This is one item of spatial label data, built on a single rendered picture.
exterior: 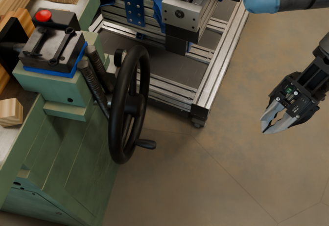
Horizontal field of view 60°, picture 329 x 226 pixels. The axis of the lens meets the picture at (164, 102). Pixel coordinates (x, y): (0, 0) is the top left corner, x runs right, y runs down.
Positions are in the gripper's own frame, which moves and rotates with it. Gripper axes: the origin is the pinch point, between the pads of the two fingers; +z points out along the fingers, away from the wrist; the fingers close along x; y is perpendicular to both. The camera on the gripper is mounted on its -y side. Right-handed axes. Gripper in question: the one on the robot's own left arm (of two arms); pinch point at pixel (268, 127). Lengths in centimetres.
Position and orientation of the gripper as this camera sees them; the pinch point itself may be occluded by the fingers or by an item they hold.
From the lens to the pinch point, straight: 67.6
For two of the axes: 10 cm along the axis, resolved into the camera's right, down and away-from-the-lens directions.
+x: 6.3, 6.9, -3.7
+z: -4.2, 7.0, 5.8
